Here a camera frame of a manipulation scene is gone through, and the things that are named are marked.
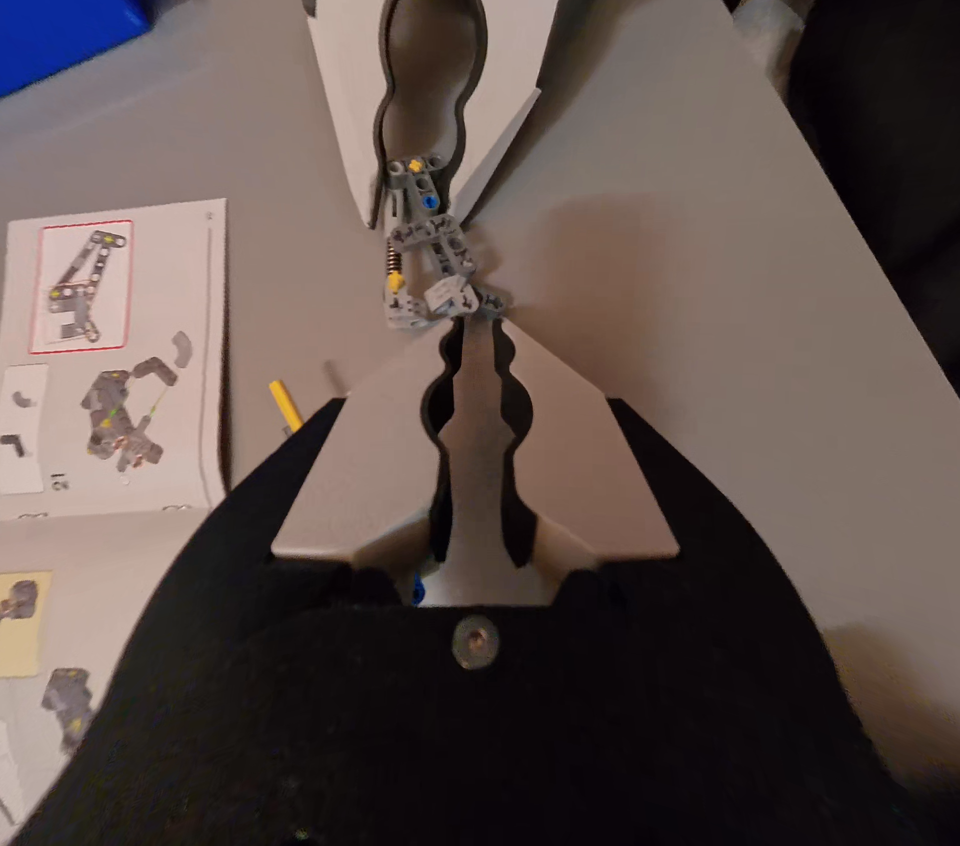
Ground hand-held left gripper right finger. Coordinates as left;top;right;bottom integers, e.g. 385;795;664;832
489;319;681;575

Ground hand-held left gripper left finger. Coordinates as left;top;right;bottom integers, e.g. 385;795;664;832
270;321;464;563

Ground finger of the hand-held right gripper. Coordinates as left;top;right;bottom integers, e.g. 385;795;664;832
447;0;585;217
309;0;421;230

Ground yellow lego axle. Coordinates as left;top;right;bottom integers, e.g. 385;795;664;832
268;379;305;434

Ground lego instruction booklet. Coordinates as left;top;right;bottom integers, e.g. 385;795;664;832
0;197;230;820

